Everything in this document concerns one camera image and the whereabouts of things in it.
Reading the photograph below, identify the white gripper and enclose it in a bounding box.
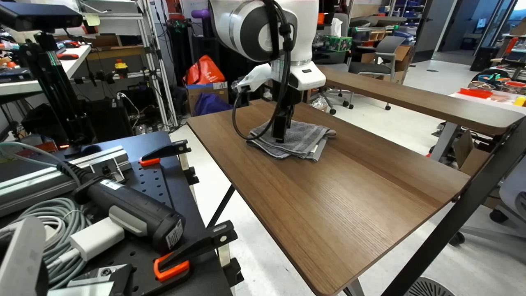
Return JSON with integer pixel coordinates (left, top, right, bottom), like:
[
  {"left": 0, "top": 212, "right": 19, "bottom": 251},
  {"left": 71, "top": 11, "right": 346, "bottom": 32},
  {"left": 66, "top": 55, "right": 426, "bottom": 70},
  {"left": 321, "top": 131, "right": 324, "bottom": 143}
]
[{"left": 272, "top": 57, "right": 328, "bottom": 143}]

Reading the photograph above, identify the grey towel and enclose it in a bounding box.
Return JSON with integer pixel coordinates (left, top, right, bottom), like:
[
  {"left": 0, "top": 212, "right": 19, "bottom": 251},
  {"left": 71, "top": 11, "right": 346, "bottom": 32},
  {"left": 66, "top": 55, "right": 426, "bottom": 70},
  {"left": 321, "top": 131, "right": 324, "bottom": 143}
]
[{"left": 249, "top": 118, "right": 338, "bottom": 162}]

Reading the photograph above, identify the purple cloth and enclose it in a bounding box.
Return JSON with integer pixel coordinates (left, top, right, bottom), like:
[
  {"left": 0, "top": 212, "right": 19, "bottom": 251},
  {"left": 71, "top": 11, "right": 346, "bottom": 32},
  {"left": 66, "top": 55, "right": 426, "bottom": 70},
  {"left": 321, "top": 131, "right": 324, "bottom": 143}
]
[{"left": 195, "top": 92, "right": 232, "bottom": 116}]

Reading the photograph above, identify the cardboard box with label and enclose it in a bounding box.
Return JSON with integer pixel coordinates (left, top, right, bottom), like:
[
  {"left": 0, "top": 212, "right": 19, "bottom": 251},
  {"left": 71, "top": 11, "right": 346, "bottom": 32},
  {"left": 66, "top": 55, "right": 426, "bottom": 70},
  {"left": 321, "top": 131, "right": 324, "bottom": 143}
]
[{"left": 186, "top": 80, "right": 231, "bottom": 116}]

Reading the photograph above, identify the orange bag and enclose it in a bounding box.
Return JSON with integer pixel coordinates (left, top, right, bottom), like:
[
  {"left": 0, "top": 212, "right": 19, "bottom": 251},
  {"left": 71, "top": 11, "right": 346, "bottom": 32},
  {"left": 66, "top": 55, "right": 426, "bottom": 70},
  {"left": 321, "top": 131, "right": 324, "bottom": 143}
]
[{"left": 185, "top": 54, "right": 227, "bottom": 87}]

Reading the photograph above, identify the green crate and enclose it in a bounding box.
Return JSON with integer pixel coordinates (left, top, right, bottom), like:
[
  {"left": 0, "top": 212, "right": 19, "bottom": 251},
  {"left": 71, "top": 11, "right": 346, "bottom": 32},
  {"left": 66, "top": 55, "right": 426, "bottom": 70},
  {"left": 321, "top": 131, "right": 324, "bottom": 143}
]
[{"left": 323, "top": 34, "right": 354, "bottom": 54}]

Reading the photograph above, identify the small black orange clamp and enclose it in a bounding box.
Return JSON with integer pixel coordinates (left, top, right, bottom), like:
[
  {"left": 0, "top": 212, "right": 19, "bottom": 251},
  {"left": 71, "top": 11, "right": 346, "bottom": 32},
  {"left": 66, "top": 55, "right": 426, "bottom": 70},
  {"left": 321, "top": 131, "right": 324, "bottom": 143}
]
[{"left": 137, "top": 138, "right": 193, "bottom": 169}]

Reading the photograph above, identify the grey office chair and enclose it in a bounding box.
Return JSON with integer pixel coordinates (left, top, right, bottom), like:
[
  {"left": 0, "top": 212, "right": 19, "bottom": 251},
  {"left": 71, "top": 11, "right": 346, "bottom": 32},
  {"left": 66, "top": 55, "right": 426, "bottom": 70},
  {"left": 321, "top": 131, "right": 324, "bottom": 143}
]
[{"left": 319, "top": 34, "right": 411, "bottom": 115}]

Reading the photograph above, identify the white metal rack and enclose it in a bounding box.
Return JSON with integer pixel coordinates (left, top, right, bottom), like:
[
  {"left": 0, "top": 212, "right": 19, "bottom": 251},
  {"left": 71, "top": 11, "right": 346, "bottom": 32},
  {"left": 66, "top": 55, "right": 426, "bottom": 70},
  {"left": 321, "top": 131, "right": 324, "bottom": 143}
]
[{"left": 81, "top": 0, "right": 181, "bottom": 131}]

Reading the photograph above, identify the purple cylinder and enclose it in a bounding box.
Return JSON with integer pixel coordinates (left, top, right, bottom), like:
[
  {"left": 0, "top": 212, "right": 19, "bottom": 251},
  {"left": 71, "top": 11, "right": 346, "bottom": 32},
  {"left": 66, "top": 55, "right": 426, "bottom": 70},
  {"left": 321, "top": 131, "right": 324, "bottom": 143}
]
[{"left": 190, "top": 6, "right": 214, "bottom": 21}]

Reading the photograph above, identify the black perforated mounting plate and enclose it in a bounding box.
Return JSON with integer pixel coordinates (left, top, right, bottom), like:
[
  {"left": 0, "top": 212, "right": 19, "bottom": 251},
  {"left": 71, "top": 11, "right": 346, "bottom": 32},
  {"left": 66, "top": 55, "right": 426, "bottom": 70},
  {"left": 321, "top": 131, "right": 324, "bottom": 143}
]
[{"left": 55, "top": 129, "right": 247, "bottom": 296}]

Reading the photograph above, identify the open cardboard box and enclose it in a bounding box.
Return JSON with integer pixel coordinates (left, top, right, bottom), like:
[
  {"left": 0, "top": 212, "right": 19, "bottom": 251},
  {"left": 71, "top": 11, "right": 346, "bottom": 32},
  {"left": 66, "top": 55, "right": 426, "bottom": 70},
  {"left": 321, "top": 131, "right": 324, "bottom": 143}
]
[{"left": 361, "top": 44, "right": 416, "bottom": 85}]

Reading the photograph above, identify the large black orange clamp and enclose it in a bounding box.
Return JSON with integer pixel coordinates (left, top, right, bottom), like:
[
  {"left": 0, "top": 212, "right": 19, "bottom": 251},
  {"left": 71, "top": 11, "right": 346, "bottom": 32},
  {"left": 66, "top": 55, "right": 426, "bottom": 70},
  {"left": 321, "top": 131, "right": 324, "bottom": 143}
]
[{"left": 152, "top": 220, "right": 241, "bottom": 284}]

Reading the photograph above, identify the black handheld device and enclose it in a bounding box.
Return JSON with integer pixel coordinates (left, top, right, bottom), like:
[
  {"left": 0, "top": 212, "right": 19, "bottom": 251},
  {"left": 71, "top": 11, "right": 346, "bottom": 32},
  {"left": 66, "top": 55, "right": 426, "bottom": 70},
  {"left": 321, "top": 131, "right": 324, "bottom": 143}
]
[{"left": 81, "top": 177, "right": 188, "bottom": 254}]

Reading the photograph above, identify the orange flat object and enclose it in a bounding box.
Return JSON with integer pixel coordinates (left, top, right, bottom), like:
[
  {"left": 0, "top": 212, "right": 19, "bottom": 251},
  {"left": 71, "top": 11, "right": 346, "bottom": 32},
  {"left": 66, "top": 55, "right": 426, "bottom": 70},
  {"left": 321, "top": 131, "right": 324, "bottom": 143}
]
[{"left": 458, "top": 87, "right": 495, "bottom": 100}]

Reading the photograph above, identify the brown wooden table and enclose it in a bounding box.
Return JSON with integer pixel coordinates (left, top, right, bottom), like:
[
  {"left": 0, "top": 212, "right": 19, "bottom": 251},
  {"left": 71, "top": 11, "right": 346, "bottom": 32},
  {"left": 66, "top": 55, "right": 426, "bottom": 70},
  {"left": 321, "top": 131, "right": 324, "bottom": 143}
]
[{"left": 206, "top": 116, "right": 526, "bottom": 296}]

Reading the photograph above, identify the white power adapter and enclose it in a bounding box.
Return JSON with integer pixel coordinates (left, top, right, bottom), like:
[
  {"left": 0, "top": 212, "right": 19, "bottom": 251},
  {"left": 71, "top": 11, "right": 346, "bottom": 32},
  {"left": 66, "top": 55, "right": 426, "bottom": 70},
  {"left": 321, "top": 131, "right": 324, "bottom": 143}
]
[{"left": 70, "top": 215, "right": 127, "bottom": 263}]

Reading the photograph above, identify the white work table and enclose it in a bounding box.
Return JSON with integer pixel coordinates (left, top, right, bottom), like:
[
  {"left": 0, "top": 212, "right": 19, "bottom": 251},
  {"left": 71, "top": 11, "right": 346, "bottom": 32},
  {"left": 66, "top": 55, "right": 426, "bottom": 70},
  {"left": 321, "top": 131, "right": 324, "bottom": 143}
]
[{"left": 0, "top": 42, "right": 94, "bottom": 98}]

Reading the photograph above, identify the black round chair base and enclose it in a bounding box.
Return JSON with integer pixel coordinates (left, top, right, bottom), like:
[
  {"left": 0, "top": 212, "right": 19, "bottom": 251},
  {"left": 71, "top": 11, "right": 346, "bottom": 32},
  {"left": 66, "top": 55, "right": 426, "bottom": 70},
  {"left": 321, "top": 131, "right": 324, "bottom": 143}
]
[{"left": 405, "top": 276, "right": 458, "bottom": 296}]

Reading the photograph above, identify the black tripod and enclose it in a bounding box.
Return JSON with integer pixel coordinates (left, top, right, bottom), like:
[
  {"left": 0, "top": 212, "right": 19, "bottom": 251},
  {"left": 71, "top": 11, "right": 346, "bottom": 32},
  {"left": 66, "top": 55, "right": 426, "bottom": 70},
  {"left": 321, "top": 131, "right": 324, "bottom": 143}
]
[{"left": 22, "top": 29, "right": 99, "bottom": 147}]

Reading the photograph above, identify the aluminium extrusion bar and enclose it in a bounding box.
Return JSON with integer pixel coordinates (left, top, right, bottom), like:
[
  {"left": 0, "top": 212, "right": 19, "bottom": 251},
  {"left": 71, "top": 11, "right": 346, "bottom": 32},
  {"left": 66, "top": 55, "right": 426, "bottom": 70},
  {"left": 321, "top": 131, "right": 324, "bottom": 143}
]
[{"left": 0, "top": 144, "right": 134, "bottom": 218}]

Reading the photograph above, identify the grey wedge-shaped part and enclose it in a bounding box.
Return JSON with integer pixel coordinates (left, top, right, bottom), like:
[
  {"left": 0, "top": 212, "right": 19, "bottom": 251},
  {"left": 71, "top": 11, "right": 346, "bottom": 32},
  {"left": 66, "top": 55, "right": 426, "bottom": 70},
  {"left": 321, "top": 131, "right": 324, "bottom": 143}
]
[{"left": 0, "top": 215, "right": 50, "bottom": 296}]

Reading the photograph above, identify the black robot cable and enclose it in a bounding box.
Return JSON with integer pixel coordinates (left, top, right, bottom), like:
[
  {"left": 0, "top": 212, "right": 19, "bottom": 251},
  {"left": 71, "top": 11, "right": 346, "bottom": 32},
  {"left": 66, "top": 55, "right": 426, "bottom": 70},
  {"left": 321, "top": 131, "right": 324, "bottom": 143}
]
[{"left": 231, "top": 0, "right": 296, "bottom": 143}]

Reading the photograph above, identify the grey coiled cable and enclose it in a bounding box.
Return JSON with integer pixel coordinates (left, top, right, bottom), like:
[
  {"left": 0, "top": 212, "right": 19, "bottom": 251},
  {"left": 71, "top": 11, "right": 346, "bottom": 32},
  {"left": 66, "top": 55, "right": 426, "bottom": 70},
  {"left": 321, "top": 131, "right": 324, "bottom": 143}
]
[{"left": 0, "top": 195, "right": 93, "bottom": 289}]

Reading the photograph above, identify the grey arched cable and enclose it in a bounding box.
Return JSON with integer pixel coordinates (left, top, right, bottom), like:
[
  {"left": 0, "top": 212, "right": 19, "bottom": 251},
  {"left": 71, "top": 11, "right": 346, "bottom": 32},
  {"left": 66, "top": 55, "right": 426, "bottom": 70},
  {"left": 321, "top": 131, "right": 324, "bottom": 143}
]
[{"left": 0, "top": 139, "right": 86, "bottom": 189}]

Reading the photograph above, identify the metal bracket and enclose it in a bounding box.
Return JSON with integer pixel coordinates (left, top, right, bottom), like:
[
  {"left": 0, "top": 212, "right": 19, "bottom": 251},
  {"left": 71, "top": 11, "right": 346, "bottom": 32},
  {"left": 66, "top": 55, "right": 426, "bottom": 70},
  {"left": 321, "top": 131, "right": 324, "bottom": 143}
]
[{"left": 48, "top": 261, "right": 137, "bottom": 296}]

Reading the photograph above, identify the black camera on tripod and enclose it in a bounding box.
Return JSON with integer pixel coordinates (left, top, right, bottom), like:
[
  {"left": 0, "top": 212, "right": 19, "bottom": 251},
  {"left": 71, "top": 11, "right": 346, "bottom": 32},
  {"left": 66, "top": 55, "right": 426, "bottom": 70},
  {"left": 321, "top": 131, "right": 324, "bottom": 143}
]
[{"left": 0, "top": 1, "right": 86, "bottom": 32}]

